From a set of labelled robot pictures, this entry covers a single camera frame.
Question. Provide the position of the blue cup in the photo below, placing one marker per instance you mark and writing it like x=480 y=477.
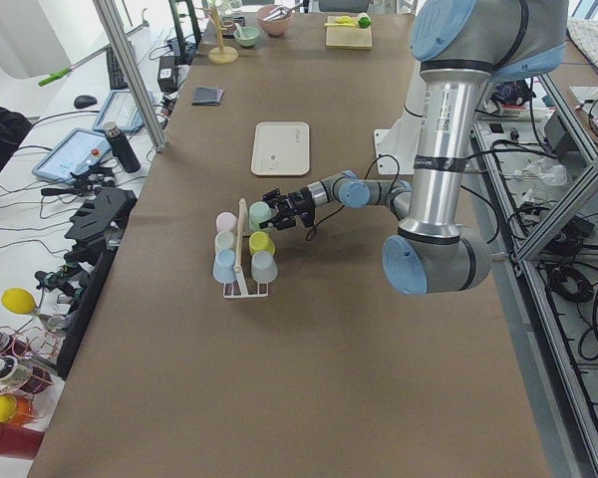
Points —
x=223 y=267

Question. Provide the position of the upper teach pendant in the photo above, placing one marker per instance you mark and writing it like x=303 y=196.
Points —
x=119 y=107

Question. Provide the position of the grey cup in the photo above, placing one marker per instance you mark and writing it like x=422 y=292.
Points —
x=264 y=269

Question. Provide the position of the white cup rack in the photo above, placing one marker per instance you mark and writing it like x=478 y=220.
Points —
x=243 y=287

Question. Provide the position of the aluminium frame post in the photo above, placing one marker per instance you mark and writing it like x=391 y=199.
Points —
x=113 y=26

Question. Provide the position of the teach pendant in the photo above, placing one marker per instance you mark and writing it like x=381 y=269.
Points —
x=119 y=107
x=74 y=155

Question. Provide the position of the wooden cup stand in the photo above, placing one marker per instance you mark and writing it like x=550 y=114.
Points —
x=220 y=54

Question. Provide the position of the green cup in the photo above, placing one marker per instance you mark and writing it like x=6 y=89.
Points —
x=259 y=212

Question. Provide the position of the black computer mouse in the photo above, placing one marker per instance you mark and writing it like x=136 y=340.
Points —
x=84 y=101

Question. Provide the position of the wooden cutting board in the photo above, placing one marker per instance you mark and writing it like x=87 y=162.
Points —
x=349 y=38

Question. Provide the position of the red cylinder container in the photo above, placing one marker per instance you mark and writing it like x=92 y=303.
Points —
x=19 y=442

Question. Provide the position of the pink bowl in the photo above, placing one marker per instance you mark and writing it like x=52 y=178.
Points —
x=272 y=28

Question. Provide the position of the lower teach pendant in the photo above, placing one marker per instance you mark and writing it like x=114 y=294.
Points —
x=74 y=155

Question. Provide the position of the cream cup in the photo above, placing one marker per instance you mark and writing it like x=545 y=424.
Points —
x=224 y=240

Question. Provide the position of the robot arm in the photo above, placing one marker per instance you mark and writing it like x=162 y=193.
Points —
x=462 y=47

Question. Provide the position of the pink cup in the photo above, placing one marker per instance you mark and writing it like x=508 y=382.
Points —
x=225 y=221

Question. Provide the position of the yellow cup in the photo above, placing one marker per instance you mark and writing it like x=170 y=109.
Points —
x=261 y=241

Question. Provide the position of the cream rabbit tray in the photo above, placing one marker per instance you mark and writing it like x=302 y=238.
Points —
x=281 y=148

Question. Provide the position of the grey folded cloth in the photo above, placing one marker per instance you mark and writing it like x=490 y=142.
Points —
x=207 y=96

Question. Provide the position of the green lime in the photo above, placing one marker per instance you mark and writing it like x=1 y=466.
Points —
x=364 y=21

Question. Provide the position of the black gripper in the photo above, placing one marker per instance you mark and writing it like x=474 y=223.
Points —
x=297 y=201

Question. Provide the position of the yellow plastic knife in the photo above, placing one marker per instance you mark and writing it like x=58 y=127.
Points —
x=343 y=21

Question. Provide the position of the black bottle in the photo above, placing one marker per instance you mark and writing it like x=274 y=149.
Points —
x=121 y=147

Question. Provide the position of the green bowl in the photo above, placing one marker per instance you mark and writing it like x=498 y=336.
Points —
x=246 y=36

